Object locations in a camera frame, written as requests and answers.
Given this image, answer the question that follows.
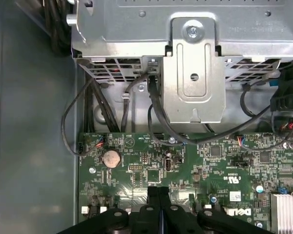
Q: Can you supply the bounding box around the thick black cable bundle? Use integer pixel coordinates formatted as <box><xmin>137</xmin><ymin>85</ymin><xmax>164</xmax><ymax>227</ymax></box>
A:
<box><xmin>43</xmin><ymin>0</ymin><xmax>73</xmax><ymax>52</ymax></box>

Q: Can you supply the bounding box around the green motherboard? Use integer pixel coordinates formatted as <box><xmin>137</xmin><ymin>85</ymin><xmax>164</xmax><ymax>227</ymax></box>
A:
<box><xmin>77</xmin><ymin>131</ymin><xmax>293</xmax><ymax>234</ymax></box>

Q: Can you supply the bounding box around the white board label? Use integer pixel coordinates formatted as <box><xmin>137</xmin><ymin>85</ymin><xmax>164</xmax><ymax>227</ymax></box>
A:
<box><xmin>229</xmin><ymin>191</ymin><xmax>243</xmax><ymax>202</ymax></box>

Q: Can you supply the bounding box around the silver finned heat sink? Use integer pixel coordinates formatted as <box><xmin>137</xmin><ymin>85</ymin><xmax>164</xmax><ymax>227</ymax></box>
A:
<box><xmin>270</xmin><ymin>192</ymin><xmax>293</xmax><ymax>234</ymax></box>

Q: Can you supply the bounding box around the thin looped black cable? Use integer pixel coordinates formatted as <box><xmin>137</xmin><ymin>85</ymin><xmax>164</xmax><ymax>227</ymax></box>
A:
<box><xmin>60</xmin><ymin>74</ymin><xmax>100</xmax><ymax>156</ymax></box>

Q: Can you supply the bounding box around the black and grey PC case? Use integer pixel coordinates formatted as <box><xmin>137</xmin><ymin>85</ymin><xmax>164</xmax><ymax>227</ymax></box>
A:
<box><xmin>0</xmin><ymin>0</ymin><xmax>293</xmax><ymax>234</ymax></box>

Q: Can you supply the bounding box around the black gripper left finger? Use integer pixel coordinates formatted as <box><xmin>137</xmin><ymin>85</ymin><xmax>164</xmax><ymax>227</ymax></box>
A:
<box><xmin>57</xmin><ymin>186</ymin><xmax>161</xmax><ymax>234</ymax></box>

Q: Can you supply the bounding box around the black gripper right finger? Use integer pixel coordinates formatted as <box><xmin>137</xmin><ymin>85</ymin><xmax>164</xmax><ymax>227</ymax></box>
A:
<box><xmin>159</xmin><ymin>186</ymin><xmax>259</xmax><ymax>234</ymax></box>

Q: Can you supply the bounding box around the silver metal drive cage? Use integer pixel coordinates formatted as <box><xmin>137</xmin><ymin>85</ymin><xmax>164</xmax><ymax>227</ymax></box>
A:
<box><xmin>72</xmin><ymin>0</ymin><xmax>293</xmax><ymax>124</ymax></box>

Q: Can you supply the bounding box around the flat black data cable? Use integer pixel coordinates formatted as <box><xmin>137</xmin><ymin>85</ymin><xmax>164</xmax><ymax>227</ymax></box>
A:
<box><xmin>147</xmin><ymin>75</ymin><xmax>186</xmax><ymax>147</ymax></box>

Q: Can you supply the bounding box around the grey sleeved cable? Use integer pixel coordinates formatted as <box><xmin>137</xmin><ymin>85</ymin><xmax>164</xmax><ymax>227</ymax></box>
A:
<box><xmin>121</xmin><ymin>72</ymin><xmax>151</xmax><ymax>134</ymax></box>

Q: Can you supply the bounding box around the long black cable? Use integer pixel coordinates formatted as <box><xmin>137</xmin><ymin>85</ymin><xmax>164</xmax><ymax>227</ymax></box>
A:
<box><xmin>169</xmin><ymin>92</ymin><xmax>284</xmax><ymax>147</ymax></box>

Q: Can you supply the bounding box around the internal USB port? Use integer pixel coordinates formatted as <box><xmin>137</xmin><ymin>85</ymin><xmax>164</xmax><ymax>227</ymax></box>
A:
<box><xmin>164</xmin><ymin>157</ymin><xmax>173</xmax><ymax>173</ymax></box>

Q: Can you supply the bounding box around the round coin battery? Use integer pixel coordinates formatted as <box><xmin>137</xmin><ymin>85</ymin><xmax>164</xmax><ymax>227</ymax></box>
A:
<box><xmin>101</xmin><ymin>149</ymin><xmax>121</xmax><ymax>169</ymax></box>

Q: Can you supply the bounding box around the black plastic fan housing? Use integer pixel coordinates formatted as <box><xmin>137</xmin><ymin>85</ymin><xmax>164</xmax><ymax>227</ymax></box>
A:
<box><xmin>269</xmin><ymin>58</ymin><xmax>293</xmax><ymax>143</ymax></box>

